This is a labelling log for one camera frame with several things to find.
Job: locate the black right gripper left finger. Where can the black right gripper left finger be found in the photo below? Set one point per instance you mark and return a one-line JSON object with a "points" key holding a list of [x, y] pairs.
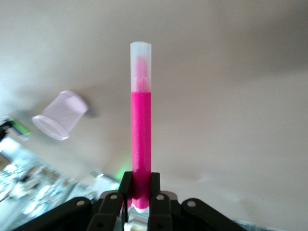
{"points": [[108, 211]]}

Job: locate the translucent pink cup holder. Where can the translucent pink cup holder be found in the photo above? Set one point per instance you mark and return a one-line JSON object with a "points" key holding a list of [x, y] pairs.
{"points": [[60, 115]]}

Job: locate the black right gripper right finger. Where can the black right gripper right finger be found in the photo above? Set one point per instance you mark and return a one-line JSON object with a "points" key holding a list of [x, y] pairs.
{"points": [[161, 211]]}

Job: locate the pink highlighter pen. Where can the pink highlighter pen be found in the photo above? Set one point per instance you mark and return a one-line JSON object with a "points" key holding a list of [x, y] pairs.
{"points": [[141, 125]]}

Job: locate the green highlighter pen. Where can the green highlighter pen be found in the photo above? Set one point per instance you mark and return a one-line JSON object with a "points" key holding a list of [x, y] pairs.
{"points": [[21, 127]]}

